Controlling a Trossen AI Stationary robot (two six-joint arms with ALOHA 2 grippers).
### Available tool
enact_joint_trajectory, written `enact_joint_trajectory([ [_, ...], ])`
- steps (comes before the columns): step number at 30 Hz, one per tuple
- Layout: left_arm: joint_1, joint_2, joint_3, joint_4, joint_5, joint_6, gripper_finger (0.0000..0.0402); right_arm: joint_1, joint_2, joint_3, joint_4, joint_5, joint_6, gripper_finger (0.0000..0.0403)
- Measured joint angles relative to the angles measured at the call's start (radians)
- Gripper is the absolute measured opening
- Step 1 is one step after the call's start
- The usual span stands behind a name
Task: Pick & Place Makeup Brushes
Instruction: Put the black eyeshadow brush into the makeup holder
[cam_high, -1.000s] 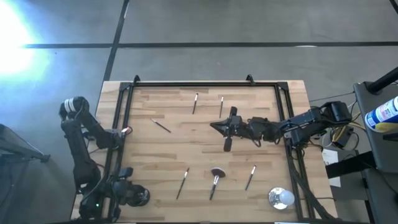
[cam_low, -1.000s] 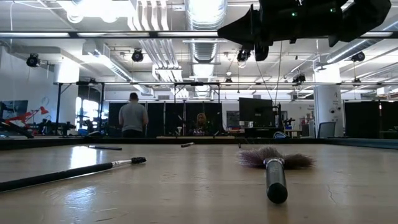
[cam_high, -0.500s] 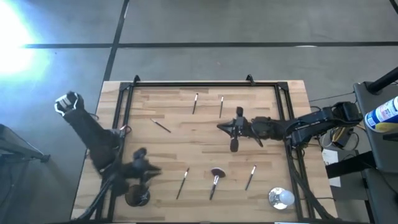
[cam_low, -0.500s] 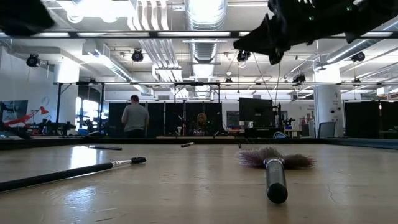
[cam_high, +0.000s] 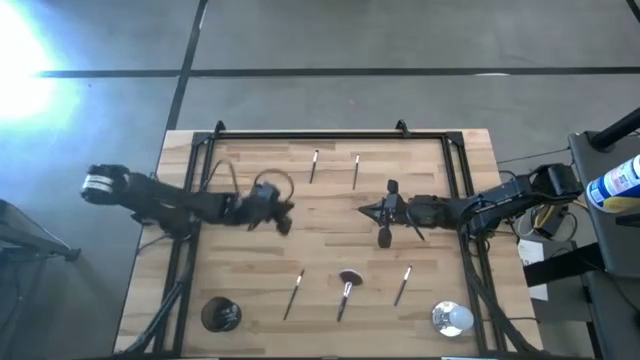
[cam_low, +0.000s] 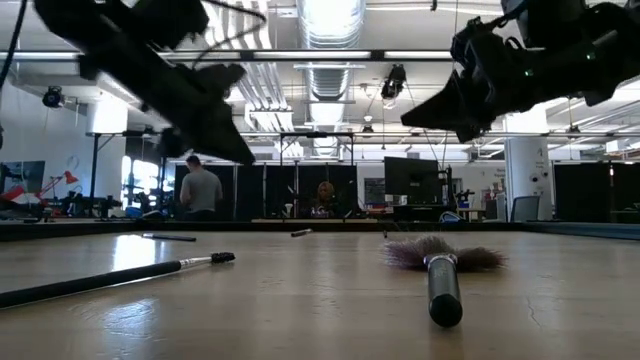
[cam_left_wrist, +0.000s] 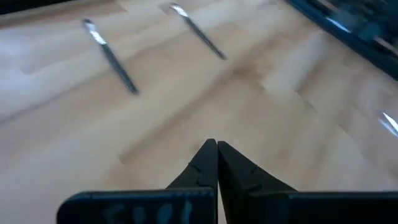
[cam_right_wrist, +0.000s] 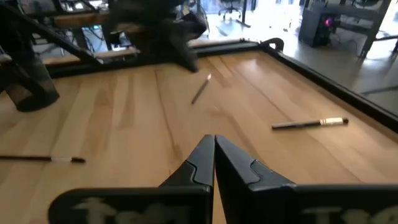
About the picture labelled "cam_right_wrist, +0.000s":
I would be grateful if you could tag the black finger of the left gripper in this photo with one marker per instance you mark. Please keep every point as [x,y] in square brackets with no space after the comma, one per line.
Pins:
[186,51]

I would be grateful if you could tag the dark mesh brush cup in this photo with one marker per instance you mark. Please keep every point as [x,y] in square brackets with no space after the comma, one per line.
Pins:
[31,90]

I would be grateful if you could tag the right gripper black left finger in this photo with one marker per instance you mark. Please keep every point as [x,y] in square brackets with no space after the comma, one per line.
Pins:
[192,174]

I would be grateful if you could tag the black office chair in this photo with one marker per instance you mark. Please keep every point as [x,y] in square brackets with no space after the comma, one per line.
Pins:
[229,7]

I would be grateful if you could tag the black metal table frame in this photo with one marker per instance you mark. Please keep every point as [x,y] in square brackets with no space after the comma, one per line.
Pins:
[230,47]

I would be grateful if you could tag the black pen at left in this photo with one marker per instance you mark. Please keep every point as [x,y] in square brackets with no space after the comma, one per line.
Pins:
[37,158]

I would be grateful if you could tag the wooden workbench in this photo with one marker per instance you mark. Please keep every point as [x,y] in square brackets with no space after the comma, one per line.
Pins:
[81,18]

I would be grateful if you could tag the black cabinet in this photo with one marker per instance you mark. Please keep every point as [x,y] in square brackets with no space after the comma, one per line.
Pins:
[317,25]

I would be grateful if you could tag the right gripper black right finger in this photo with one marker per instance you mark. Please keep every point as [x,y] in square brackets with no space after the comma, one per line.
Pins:
[242,180]

